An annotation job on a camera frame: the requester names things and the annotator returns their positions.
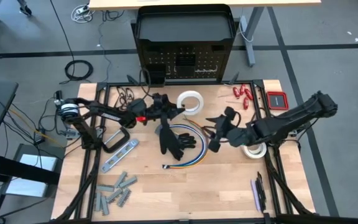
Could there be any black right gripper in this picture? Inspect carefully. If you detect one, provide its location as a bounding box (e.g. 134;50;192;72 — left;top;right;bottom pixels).
206;114;239;153

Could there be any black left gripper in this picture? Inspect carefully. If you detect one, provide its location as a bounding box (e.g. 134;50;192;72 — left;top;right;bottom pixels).
146;105;186;124

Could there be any white masking tape roll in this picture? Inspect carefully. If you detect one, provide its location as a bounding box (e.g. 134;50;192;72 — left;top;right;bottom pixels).
177;90;204;116
241;142;267;160

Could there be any black work glove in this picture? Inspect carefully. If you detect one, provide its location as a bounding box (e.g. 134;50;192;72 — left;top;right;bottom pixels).
157;123;185;162
178;133;198;150

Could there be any black C-clamp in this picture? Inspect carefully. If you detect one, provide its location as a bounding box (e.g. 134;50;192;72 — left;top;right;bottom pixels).
102;126;131;154

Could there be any black pen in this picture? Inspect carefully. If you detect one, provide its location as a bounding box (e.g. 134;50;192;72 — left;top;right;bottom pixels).
257;171;267;213
255;177;264;213

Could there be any red and black case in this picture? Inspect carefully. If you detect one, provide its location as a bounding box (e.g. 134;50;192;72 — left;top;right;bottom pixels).
265;91;290;111

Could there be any purple pen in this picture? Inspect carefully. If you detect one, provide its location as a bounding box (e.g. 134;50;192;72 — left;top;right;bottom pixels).
250;179;262;213

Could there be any grey torpedo level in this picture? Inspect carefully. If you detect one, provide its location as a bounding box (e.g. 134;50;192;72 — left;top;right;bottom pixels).
100;138;140;174

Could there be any grey desk leg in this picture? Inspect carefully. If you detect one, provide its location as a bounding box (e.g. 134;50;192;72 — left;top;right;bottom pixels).
239;6;265;68

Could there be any black power adapter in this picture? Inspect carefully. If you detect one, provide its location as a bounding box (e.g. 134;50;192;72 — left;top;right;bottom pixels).
33;128;47;146

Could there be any black stand beam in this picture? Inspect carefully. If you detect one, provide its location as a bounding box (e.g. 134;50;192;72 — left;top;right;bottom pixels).
0;152;60;224

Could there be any person's shoe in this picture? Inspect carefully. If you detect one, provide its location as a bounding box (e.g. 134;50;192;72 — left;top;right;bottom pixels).
19;0;33;16

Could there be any coloured cable bundle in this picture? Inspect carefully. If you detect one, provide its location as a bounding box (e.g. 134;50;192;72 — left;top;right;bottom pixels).
162;116;210;170

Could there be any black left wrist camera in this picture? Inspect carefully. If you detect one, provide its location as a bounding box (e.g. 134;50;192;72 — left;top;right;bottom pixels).
152;92;171;107

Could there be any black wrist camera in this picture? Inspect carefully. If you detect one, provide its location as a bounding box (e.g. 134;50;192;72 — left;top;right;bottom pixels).
224;106;237;121
152;92;171;107

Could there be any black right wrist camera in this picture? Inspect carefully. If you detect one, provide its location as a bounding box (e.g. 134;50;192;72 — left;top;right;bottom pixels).
224;106;237;121

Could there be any black aluminium table frame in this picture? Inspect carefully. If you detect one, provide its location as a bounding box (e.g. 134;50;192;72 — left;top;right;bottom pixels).
50;79;320;224

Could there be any black coiled floor cable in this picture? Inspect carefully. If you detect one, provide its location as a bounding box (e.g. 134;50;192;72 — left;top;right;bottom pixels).
59;59;94;85

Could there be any white power strip with cable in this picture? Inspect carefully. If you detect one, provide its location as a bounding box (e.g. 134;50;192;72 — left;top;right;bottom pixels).
71;4;96;24

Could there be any long black floor cable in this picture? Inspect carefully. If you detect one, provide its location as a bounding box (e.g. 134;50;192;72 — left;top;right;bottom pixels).
49;0;75;62

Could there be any light grey base plate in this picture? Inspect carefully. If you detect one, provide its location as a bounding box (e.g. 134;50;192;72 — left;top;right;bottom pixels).
4;143;65;198

